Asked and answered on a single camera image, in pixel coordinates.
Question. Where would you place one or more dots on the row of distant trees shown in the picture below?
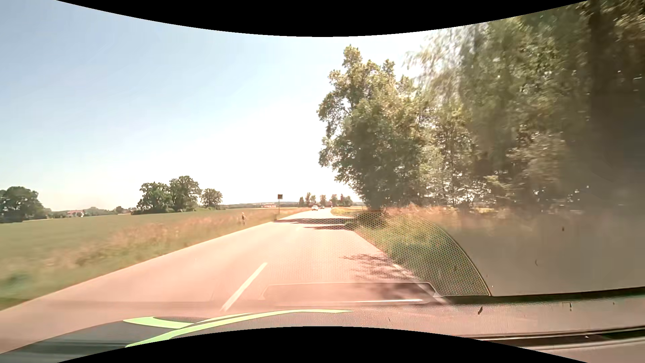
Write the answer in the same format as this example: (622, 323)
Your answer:
(325, 200)

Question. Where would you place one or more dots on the grey asphalt road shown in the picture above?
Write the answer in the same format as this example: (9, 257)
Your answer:
(282, 252)

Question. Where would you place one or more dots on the dry grass verge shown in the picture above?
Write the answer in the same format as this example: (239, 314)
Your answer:
(403, 237)

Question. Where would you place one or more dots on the group of field trees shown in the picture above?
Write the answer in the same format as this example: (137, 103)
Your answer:
(174, 195)

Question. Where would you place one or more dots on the car's own bonnet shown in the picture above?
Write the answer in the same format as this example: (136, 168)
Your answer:
(252, 332)

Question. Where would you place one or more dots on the row of roadside trees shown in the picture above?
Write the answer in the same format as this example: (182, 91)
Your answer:
(483, 126)

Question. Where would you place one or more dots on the distant buildings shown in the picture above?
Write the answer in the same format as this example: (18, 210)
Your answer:
(75, 213)

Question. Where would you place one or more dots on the green grass field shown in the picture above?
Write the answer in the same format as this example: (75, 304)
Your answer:
(60, 242)

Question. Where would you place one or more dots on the dark green tree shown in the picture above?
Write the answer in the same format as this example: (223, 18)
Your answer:
(19, 204)

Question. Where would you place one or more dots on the road sign on post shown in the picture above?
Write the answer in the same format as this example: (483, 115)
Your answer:
(279, 197)

